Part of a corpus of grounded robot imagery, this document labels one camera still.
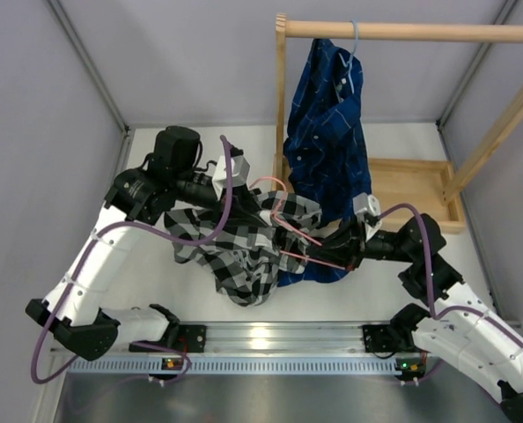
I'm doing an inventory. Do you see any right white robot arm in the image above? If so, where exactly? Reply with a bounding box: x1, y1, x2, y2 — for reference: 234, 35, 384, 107
307, 213, 523, 422

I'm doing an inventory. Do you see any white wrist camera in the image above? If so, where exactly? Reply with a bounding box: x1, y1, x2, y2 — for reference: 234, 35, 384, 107
212, 155, 250, 193
352, 193, 382, 241

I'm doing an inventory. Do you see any right aluminium frame post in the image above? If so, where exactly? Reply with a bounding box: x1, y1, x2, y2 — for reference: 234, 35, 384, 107
436, 0, 521, 131

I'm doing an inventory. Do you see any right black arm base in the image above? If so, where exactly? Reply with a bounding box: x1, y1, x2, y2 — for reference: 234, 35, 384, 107
362, 324, 415, 353

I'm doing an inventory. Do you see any blue wire hanger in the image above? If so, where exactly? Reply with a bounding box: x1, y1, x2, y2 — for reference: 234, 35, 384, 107
340, 20, 359, 93

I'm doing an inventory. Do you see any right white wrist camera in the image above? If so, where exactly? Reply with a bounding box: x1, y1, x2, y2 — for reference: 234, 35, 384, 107
352, 193, 382, 241

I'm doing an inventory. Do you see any aluminium frame post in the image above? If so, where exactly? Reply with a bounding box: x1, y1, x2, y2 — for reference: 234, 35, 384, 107
436, 0, 521, 131
43, 0, 129, 134

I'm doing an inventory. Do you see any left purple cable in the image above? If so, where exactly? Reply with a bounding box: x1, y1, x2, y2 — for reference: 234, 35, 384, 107
30, 134, 239, 385

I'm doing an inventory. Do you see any aluminium mounting rail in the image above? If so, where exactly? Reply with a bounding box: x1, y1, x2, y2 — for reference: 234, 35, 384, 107
52, 320, 522, 356

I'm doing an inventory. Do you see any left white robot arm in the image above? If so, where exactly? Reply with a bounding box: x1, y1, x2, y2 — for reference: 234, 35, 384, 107
26, 126, 265, 361

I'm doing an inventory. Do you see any blue plaid shirt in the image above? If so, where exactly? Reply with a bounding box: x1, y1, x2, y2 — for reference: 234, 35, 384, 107
276, 37, 374, 288

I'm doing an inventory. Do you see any wooden clothes rack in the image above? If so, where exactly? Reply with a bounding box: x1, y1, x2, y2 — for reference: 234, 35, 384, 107
274, 13, 523, 234

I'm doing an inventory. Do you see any black white checkered shirt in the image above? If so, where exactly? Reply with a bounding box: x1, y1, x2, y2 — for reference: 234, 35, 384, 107
173, 191, 322, 307

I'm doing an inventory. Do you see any pink wire hanger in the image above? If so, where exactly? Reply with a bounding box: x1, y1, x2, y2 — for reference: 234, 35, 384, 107
247, 175, 353, 271

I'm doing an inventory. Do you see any left aluminium frame post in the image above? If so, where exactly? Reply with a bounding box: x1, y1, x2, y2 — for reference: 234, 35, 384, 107
43, 0, 129, 134

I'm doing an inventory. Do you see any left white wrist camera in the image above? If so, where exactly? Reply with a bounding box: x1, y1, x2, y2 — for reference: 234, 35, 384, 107
212, 155, 250, 193

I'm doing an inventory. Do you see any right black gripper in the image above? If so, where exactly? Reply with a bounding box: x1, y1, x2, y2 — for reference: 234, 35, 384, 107
306, 215, 417, 271

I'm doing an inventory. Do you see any slotted grey cable duct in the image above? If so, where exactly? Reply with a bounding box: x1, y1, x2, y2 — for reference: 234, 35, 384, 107
69, 355, 404, 376

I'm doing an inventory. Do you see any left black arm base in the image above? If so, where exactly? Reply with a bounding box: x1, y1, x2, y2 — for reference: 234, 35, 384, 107
129, 304, 207, 353

